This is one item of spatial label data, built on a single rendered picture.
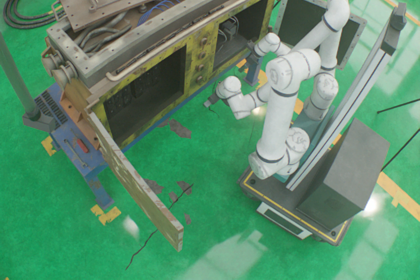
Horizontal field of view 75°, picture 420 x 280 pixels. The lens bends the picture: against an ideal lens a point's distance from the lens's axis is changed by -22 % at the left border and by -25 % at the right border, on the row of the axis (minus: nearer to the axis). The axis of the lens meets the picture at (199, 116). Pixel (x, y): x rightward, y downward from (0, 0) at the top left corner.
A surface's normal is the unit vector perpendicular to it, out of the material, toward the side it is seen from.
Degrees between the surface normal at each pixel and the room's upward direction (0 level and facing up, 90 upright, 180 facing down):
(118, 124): 0
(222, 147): 0
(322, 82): 10
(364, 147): 0
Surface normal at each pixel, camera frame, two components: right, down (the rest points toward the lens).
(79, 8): 0.07, -0.54
